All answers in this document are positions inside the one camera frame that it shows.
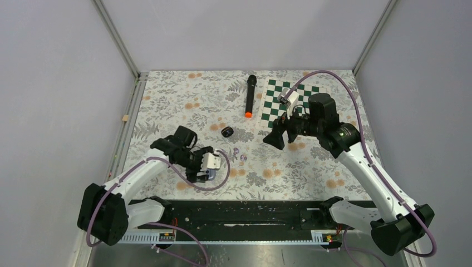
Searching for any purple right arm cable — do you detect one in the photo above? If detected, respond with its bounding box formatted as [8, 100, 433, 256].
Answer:
[281, 70, 438, 267]

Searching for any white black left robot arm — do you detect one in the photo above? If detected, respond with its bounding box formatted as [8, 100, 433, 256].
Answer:
[77, 126, 221, 247]

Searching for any white slotted cable duct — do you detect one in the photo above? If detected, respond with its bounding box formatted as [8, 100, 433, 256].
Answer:
[118, 229, 331, 245]

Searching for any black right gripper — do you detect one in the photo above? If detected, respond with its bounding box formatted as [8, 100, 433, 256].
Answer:
[263, 102, 322, 150]

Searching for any green white chessboard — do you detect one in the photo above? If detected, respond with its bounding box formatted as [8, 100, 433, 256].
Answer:
[255, 77, 331, 131]

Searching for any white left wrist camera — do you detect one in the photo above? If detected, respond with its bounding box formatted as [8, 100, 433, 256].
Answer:
[201, 153, 221, 171]

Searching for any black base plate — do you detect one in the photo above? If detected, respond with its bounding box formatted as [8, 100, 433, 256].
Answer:
[162, 200, 347, 237]

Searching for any lavender earbuds case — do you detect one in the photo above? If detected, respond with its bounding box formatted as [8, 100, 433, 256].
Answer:
[205, 169, 218, 181]

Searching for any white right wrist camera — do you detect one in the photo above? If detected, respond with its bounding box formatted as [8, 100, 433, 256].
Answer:
[277, 88, 299, 117]

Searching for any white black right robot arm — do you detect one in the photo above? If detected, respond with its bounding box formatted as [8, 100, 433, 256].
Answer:
[263, 93, 435, 256]

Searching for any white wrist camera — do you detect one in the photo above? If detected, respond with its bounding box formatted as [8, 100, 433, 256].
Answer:
[277, 88, 299, 117]
[201, 153, 221, 171]

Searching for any floral tablecloth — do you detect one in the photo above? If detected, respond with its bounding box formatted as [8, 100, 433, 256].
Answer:
[125, 70, 368, 200]

